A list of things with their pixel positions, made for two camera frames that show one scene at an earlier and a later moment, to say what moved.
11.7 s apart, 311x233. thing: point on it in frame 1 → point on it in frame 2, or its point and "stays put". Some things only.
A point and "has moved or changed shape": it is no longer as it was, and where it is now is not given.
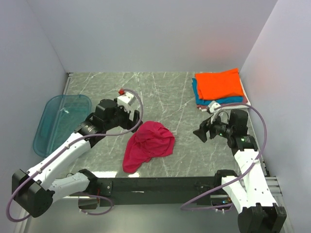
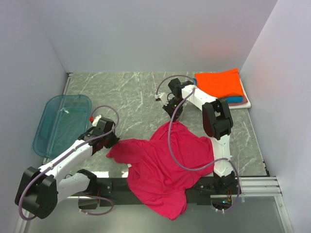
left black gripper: [129, 124] → [114, 139]
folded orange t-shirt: [212, 86] stays put
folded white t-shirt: [234, 107] stays put
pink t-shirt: [154, 140] has moved or changed shape
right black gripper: [205, 125] → [168, 109]
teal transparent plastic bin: [61, 115] stays put
